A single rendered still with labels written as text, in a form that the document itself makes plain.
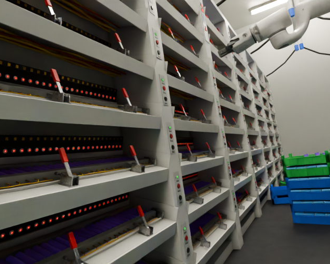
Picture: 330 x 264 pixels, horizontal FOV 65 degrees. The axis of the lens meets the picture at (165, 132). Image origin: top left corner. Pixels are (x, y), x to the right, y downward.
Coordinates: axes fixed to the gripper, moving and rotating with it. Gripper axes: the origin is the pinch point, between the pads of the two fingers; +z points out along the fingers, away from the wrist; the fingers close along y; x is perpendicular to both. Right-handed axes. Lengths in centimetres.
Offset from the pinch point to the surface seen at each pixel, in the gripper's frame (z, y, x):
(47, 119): 25, -88, -31
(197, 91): 20.0, 3.5, -10.4
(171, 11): 12.4, -13.3, 26.2
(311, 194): -5, 80, -88
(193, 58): 16.3, 5.5, 7.7
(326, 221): -7, 79, -106
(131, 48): 25.5, -39.8, 4.0
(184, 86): 20.0, -12.2, -10.4
